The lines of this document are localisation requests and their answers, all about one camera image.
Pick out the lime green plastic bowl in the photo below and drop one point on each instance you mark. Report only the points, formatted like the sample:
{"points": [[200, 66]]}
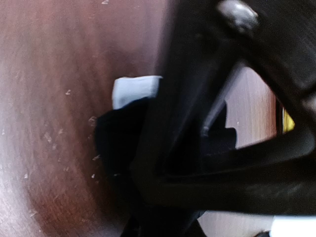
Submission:
{"points": [[288, 123]]}

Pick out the black underwear white trim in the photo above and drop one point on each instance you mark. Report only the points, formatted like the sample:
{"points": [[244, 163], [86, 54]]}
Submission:
{"points": [[117, 135]]}

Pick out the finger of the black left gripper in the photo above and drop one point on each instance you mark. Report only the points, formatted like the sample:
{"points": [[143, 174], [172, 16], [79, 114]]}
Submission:
{"points": [[186, 155]]}

